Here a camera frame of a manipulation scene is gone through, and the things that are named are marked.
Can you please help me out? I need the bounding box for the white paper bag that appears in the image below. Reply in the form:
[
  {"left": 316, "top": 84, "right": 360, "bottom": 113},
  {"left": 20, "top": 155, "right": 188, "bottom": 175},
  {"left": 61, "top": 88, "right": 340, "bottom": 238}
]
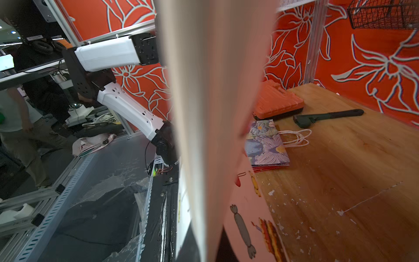
[{"left": 156, "top": 1, "right": 279, "bottom": 262}]

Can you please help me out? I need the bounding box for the floral patterned paper bag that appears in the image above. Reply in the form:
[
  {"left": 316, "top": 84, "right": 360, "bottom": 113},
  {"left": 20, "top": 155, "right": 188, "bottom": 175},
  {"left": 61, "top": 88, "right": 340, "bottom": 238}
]
[{"left": 244, "top": 120, "right": 312, "bottom": 167}]

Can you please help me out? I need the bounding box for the orange plastic tool case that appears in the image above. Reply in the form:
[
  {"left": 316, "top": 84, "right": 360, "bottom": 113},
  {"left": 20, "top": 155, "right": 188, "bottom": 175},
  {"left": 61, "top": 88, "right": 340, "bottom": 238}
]
[{"left": 253, "top": 80, "right": 304, "bottom": 120}]

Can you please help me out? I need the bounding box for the person in white shirt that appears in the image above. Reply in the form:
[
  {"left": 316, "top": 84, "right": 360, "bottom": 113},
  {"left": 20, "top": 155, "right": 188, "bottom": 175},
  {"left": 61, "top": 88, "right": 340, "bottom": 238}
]
[{"left": 1, "top": 87, "right": 72, "bottom": 188}]

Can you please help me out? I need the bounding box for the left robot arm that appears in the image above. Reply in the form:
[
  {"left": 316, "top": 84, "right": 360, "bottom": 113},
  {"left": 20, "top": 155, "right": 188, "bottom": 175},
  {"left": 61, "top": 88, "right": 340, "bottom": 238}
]
[{"left": 63, "top": 33, "right": 179, "bottom": 166}]

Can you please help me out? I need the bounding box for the black wire wall basket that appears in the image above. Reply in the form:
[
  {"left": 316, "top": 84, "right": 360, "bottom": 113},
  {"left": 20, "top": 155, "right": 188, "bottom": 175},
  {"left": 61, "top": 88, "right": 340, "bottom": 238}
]
[{"left": 347, "top": 0, "right": 419, "bottom": 29}]

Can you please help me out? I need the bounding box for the dark green scraper tool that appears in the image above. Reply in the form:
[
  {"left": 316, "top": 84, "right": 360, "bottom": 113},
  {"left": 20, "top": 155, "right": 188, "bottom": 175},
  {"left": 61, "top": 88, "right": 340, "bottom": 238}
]
[{"left": 293, "top": 109, "right": 364, "bottom": 129}]

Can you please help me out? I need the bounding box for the red RICH paper bag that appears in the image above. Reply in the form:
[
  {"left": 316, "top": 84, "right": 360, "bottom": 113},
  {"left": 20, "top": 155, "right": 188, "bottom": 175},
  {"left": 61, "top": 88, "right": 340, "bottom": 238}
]
[{"left": 253, "top": 166, "right": 288, "bottom": 173}]

